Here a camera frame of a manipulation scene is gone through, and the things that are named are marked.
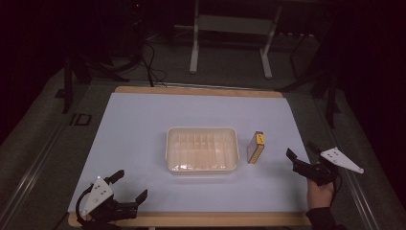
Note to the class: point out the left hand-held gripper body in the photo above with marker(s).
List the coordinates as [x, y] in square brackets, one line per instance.
[97, 193]

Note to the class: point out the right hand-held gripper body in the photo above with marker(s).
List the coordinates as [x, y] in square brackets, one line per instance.
[319, 174]

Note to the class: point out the yellow and grey small box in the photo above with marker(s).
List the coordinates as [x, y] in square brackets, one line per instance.
[255, 150]

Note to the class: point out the white plastic tray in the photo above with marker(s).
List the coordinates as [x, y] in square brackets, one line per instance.
[202, 151]

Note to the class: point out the person's right hand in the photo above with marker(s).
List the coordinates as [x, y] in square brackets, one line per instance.
[319, 196]

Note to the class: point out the light blue table mat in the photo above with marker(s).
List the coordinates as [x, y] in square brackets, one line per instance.
[143, 134]

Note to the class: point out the black metal stand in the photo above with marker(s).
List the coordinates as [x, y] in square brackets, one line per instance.
[67, 92]
[330, 96]

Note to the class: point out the wooden table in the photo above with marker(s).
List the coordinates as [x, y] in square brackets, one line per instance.
[198, 218]

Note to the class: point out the white metal stand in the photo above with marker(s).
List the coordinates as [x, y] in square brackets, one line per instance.
[230, 24]

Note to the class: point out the metal floor rail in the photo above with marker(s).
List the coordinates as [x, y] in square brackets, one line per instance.
[357, 198]
[32, 172]

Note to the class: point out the black rectangular floor bracket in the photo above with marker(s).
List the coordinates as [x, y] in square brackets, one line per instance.
[81, 119]

